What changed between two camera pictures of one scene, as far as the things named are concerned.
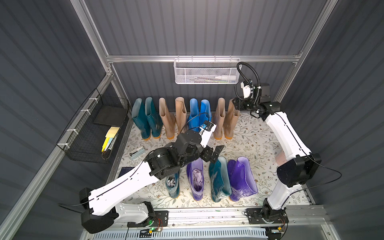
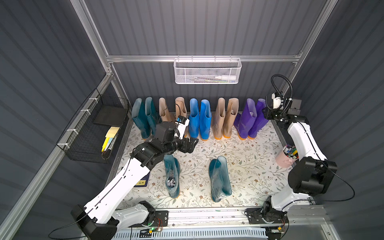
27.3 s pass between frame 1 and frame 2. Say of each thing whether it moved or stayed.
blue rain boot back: stayed
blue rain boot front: stayed
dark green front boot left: stayed
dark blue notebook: moved
